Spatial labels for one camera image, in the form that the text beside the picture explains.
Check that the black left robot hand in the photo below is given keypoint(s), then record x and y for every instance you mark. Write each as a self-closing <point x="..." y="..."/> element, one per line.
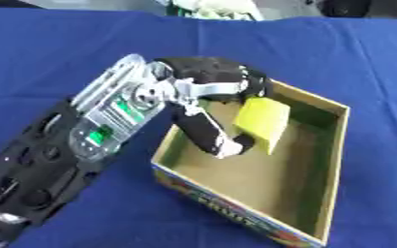
<point x="207" y="77"/>

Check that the yellow block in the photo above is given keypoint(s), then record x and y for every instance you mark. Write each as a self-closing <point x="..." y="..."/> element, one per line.
<point x="262" y="121"/>

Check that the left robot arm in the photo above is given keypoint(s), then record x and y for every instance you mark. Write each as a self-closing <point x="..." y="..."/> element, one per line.
<point x="49" y="151"/>

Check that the open cardboard box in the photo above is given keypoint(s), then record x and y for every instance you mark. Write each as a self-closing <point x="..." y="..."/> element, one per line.
<point x="253" y="174"/>

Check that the white and green object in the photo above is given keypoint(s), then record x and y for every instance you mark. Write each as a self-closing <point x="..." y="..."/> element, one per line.
<point x="219" y="9"/>

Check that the dark round object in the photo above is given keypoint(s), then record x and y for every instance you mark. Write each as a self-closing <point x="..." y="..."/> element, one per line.
<point x="345" y="7"/>

